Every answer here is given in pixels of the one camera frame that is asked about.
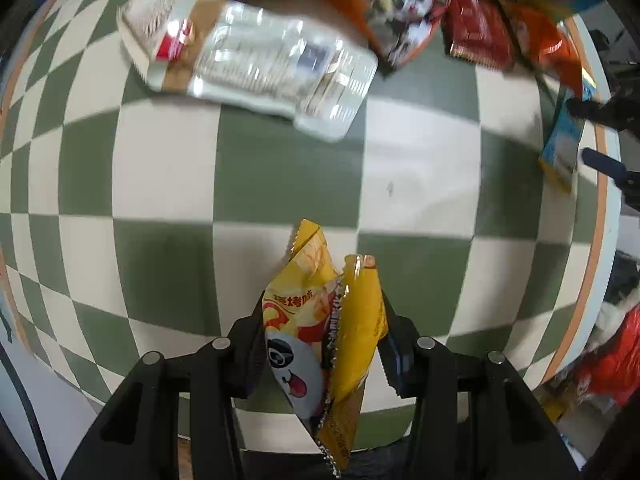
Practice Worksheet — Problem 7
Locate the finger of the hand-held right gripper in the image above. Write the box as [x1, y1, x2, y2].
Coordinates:
[581, 147, 640, 206]
[565, 96, 640, 137]

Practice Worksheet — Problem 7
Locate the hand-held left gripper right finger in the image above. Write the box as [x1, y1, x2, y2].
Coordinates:
[379, 290, 582, 480]

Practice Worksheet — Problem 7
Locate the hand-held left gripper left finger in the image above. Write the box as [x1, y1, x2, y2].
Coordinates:
[60, 292, 268, 480]

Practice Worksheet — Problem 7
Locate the blue snack packet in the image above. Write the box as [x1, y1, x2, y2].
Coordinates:
[539, 77, 598, 196]

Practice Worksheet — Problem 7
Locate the yellow panda snack packet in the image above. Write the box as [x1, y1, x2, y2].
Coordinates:
[260, 219, 391, 476]

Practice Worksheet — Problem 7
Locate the black and white cloth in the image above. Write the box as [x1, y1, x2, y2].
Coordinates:
[600, 252, 640, 311]

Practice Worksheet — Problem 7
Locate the red cloth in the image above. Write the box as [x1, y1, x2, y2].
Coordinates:
[575, 305, 640, 411]

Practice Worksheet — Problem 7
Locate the orange red panda snack packet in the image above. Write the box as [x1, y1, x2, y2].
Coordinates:
[262, 0, 451, 73]

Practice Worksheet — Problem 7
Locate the clear plastic biscuit tray pack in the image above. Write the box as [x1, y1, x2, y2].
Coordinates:
[117, 0, 379, 143]

